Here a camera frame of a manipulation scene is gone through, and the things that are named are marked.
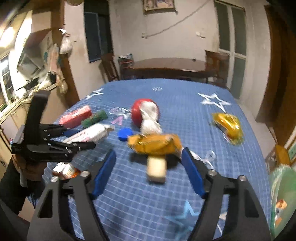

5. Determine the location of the green brush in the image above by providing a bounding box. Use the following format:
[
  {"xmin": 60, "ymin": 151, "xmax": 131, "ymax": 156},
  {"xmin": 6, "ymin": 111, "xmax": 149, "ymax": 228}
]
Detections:
[{"xmin": 81, "ymin": 110, "xmax": 109, "ymax": 128}]

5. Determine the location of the yellow snack wrapper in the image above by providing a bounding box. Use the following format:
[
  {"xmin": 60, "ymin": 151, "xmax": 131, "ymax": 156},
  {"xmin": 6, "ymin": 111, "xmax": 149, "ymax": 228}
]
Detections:
[{"xmin": 212, "ymin": 112, "xmax": 244, "ymax": 145}]

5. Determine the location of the wall cable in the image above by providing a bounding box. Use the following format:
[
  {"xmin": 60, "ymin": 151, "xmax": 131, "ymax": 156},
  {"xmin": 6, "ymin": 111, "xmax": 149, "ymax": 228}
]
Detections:
[{"xmin": 142, "ymin": 0, "xmax": 214, "ymax": 39}]

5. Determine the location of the brown door frame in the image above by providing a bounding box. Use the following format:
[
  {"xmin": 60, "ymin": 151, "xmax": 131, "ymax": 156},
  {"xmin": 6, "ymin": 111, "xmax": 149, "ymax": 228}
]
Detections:
[{"xmin": 255, "ymin": 5, "xmax": 296, "ymax": 130}]

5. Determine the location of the dark window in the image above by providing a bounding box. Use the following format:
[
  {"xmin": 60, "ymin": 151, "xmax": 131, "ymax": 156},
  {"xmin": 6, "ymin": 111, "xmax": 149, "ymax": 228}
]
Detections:
[{"xmin": 84, "ymin": 0, "xmax": 114, "ymax": 63}]

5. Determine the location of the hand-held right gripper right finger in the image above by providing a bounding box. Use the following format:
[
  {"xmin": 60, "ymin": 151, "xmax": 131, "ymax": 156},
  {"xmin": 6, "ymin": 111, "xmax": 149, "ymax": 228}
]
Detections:
[{"xmin": 181, "ymin": 147, "xmax": 272, "ymax": 241}]

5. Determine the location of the framed wall picture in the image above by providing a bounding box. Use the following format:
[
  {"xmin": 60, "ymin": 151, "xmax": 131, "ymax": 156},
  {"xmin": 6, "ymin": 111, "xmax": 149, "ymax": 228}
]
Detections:
[{"xmin": 142, "ymin": 0, "xmax": 176, "ymax": 13}]

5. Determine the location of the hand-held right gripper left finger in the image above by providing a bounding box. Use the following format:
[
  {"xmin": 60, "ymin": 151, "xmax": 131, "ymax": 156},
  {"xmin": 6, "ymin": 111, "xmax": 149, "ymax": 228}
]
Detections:
[{"xmin": 27, "ymin": 149, "xmax": 116, "ymax": 241}]

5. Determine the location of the small light wooden chair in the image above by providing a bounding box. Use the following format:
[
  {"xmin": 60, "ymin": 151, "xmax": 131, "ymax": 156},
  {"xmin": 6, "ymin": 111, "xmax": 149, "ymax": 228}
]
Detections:
[{"xmin": 265, "ymin": 145, "xmax": 293, "ymax": 172}]

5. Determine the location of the upper kitchen cabinet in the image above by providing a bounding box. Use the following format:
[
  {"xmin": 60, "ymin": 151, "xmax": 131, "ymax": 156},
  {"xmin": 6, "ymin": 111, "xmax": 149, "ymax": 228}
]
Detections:
[{"xmin": 0, "ymin": 9, "xmax": 52, "ymax": 61}]

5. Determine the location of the hanging white plastic bag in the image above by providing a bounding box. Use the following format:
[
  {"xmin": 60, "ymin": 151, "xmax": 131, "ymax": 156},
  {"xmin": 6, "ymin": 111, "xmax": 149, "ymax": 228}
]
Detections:
[{"xmin": 59, "ymin": 35, "xmax": 74, "ymax": 55}]

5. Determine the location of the person's left forearm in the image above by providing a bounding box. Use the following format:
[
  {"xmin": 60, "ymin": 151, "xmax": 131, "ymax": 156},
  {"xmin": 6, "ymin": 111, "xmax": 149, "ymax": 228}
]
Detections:
[{"xmin": 0, "ymin": 160, "xmax": 47, "ymax": 215}]

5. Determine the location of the blue star-print tablecloth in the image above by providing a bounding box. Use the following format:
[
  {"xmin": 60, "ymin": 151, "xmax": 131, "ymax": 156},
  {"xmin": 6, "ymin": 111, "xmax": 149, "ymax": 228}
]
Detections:
[{"xmin": 28, "ymin": 78, "xmax": 272, "ymax": 241}]

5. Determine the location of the white glass door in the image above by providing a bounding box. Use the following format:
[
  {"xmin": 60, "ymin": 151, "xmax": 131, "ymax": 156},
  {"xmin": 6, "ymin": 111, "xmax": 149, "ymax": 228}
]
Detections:
[{"xmin": 214, "ymin": 0, "xmax": 248, "ymax": 100}]

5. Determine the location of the brown dining table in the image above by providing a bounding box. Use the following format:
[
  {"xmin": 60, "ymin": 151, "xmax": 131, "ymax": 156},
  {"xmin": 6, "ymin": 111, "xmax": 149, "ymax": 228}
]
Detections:
[{"xmin": 120, "ymin": 58, "xmax": 219, "ymax": 84}]

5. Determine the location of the person's left hand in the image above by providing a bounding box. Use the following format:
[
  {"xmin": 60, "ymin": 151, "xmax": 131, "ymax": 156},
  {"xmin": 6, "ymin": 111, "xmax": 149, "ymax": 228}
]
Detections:
[{"xmin": 20, "ymin": 161, "xmax": 48, "ymax": 187}]

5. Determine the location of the white bag on counter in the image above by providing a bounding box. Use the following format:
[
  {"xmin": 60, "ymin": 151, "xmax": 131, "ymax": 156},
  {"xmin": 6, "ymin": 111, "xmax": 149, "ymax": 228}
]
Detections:
[{"xmin": 38, "ymin": 72, "xmax": 57, "ymax": 90}]

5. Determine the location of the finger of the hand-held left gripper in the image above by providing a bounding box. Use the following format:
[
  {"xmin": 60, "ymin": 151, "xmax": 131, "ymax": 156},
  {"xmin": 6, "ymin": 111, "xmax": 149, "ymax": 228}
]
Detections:
[
  {"xmin": 42, "ymin": 123, "xmax": 81, "ymax": 138},
  {"xmin": 46, "ymin": 139, "xmax": 96, "ymax": 153}
]

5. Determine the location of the bin with green liner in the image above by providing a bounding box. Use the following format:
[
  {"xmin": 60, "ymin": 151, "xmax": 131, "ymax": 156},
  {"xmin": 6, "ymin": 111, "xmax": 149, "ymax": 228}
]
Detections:
[{"xmin": 269, "ymin": 168, "xmax": 296, "ymax": 241}]

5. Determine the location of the orange and white paper bag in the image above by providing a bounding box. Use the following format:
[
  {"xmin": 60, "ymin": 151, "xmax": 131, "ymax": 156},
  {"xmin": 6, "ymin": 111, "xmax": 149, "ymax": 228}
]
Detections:
[{"xmin": 52, "ymin": 162, "xmax": 82, "ymax": 180}]

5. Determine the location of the range hood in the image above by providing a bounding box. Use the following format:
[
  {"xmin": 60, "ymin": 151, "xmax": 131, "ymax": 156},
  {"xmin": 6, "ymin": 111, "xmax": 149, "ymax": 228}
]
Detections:
[{"xmin": 16, "ymin": 46, "xmax": 43, "ymax": 76}]

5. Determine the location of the blue bottle cap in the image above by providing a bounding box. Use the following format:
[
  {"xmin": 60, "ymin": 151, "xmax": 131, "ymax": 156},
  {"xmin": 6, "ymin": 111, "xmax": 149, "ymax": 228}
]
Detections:
[{"xmin": 117, "ymin": 128, "xmax": 133, "ymax": 141}]

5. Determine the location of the white printed tube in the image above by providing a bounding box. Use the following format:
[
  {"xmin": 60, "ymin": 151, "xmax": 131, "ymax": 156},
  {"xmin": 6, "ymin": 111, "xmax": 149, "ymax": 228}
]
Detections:
[{"xmin": 63, "ymin": 123, "xmax": 115, "ymax": 144}]

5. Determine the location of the white foam fruit net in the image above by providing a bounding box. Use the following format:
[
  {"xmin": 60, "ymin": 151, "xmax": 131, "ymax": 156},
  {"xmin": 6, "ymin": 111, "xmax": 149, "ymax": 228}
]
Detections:
[{"xmin": 139, "ymin": 101, "xmax": 163, "ymax": 136}]

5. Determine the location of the beige block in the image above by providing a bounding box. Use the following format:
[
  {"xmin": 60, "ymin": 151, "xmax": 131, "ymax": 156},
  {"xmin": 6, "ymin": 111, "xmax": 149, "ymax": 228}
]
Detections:
[{"xmin": 146, "ymin": 156, "xmax": 167, "ymax": 184}]

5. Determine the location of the yellow-brown carton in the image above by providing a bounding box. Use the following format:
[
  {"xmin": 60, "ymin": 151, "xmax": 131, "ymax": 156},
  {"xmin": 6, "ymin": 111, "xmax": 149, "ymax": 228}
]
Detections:
[{"xmin": 127, "ymin": 133, "xmax": 182, "ymax": 155}]

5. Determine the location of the dark wooden chair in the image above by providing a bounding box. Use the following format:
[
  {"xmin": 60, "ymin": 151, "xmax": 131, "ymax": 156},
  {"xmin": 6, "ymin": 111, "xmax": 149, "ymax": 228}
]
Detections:
[
  {"xmin": 99, "ymin": 52, "xmax": 121, "ymax": 84},
  {"xmin": 205, "ymin": 50, "xmax": 230, "ymax": 87}
]

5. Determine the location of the pink box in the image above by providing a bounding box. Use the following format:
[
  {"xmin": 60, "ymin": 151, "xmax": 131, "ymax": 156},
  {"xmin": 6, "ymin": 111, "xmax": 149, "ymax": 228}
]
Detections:
[{"xmin": 59, "ymin": 105, "xmax": 92, "ymax": 128}]

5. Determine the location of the kitchen window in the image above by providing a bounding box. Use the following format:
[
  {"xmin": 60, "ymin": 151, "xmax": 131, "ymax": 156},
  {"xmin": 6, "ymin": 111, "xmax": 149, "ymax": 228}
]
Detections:
[{"xmin": 0, "ymin": 54, "xmax": 15, "ymax": 112}]

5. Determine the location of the red apple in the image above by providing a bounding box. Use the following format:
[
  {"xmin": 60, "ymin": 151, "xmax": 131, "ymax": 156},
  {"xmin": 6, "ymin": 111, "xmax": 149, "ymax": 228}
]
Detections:
[{"xmin": 131, "ymin": 98, "xmax": 160, "ymax": 128}]

